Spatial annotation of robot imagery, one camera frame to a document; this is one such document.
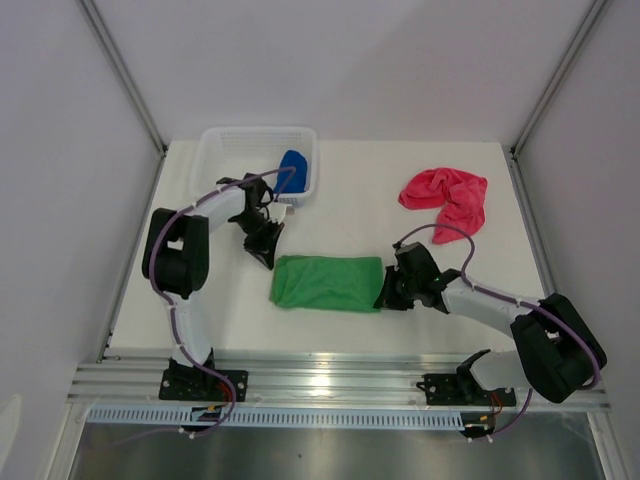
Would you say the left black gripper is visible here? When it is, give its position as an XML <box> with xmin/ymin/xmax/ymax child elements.
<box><xmin>232</xmin><ymin>212</ymin><xmax>284</xmax><ymax>270</ymax></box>

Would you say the green towel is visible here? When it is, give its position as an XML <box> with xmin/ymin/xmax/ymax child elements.
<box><xmin>269</xmin><ymin>255</ymin><xmax>383</xmax><ymax>313</ymax></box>

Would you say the blue towel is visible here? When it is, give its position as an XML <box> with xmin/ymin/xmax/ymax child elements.
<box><xmin>274</xmin><ymin>150</ymin><xmax>308</xmax><ymax>194</ymax></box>

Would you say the white plastic basket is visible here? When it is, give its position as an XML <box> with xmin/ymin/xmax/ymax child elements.
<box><xmin>188</xmin><ymin>126</ymin><xmax>319</xmax><ymax>207</ymax></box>

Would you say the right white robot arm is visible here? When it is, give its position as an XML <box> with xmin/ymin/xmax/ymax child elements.
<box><xmin>374</xmin><ymin>242</ymin><xmax>607</xmax><ymax>404</ymax></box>

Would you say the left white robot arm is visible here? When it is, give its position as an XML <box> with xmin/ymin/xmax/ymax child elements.
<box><xmin>142</xmin><ymin>169</ymin><xmax>284</xmax><ymax>400</ymax></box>

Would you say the pink towel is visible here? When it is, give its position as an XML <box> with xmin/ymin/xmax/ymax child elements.
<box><xmin>398</xmin><ymin>167</ymin><xmax>488</xmax><ymax>245</ymax></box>

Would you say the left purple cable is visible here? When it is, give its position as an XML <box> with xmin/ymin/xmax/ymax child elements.
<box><xmin>148</xmin><ymin>165</ymin><xmax>297</xmax><ymax>444</ymax></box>

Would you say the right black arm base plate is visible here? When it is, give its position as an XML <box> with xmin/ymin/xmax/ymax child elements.
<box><xmin>416</xmin><ymin>349</ymin><xmax>516</xmax><ymax>407</ymax></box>

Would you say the aluminium rail frame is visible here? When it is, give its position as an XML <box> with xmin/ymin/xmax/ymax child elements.
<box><xmin>67</xmin><ymin>349</ymin><xmax>612</xmax><ymax>414</ymax></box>

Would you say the white slotted cable duct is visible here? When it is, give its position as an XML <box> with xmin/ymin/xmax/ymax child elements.
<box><xmin>86</xmin><ymin>405</ymin><xmax>464</xmax><ymax>431</ymax></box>

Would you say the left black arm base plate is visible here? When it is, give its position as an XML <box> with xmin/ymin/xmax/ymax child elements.
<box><xmin>158</xmin><ymin>369</ymin><xmax>249</xmax><ymax>403</ymax></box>

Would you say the left aluminium corner post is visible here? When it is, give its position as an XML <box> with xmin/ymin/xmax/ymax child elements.
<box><xmin>76</xmin><ymin>0</ymin><xmax>167</xmax><ymax>157</ymax></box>

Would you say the aluminium corner post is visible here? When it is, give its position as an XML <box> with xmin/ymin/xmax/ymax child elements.
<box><xmin>76</xmin><ymin>0</ymin><xmax>167</xmax><ymax>157</ymax></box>
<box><xmin>509</xmin><ymin>0</ymin><xmax>613</xmax><ymax>161</ymax></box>

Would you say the right aluminium corner post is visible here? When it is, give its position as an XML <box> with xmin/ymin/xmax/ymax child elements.
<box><xmin>509</xmin><ymin>0</ymin><xmax>613</xmax><ymax>161</ymax></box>

